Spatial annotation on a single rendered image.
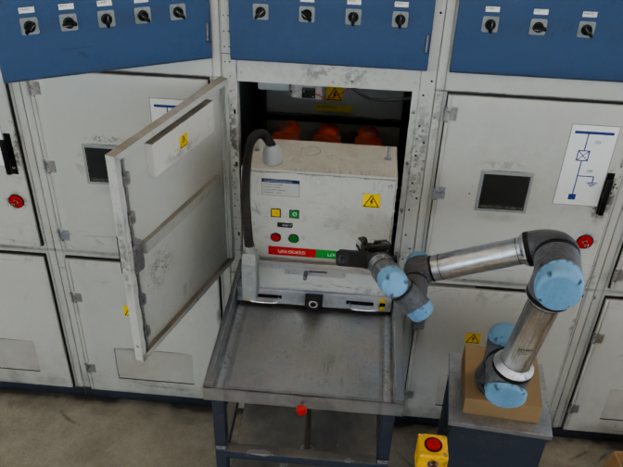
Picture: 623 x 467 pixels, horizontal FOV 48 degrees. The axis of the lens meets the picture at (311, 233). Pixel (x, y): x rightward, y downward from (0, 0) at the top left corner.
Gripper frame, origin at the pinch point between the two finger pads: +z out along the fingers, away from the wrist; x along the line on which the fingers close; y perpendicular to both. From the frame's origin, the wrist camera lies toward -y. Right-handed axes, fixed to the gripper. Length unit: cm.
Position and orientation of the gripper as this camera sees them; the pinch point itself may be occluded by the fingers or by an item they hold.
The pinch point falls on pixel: (356, 243)
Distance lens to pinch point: 219.1
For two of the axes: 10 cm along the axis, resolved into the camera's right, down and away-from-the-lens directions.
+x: -0.4, -9.5, -3.1
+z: -1.7, -3.0, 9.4
